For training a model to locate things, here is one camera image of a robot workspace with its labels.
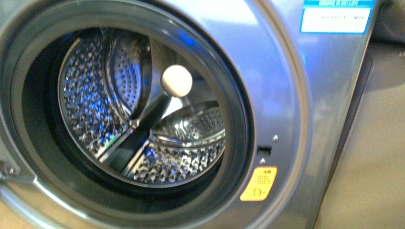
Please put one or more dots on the grey front-load washing machine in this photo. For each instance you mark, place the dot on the grey front-load washing machine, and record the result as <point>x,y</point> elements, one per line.
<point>299,87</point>

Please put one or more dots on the white round drum hub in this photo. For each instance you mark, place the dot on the white round drum hub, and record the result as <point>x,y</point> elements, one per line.
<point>176,81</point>

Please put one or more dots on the stainless steel perforated drum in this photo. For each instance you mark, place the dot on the stainless steel perforated drum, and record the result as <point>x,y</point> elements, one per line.
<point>115,110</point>

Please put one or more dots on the black door latch slot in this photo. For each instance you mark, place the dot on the black door latch slot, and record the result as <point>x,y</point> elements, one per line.
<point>264,150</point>

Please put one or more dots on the yellow warning sticker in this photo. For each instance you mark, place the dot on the yellow warning sticker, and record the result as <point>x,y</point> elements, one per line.
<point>259,184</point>

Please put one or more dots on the grey rubber door gasket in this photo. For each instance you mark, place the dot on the grey rubber door gasket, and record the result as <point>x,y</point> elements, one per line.
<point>69,191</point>

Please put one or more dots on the blue white energy label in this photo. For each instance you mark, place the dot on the blue white energy label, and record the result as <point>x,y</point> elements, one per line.
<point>336,16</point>

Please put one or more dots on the metal door hinge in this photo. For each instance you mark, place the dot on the metal door hinge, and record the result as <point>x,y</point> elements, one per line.
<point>15,173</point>

